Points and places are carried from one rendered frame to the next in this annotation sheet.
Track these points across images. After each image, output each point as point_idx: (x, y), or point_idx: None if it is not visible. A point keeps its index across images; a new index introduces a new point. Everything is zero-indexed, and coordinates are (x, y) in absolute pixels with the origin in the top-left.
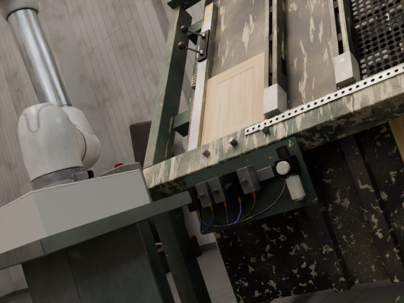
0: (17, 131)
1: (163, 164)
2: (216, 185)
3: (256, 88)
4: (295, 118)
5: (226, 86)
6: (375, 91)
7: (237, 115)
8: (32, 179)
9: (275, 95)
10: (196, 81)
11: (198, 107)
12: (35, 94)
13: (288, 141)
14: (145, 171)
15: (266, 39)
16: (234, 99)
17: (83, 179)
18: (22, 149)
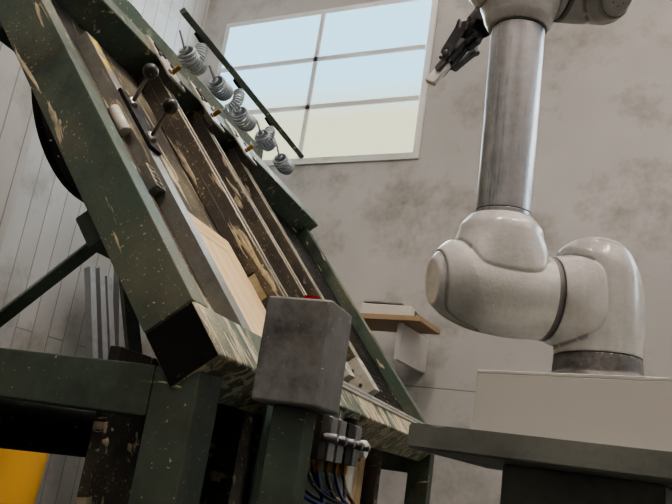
0: (636, 270)
1: (228, 324)
2: (343, 433)
3: (253, 294)
4: None
5: (210, 248)
6: (367, 406)
7: (256, 320)
8: (641, 357)
9: None
10: (160, 183)
11: (206, 250)
12: (527, 168)
13: (340, 414)
14: (203, 310)
15: (250, 236)
16: (235, 285)
17: None
18: (643, 306)
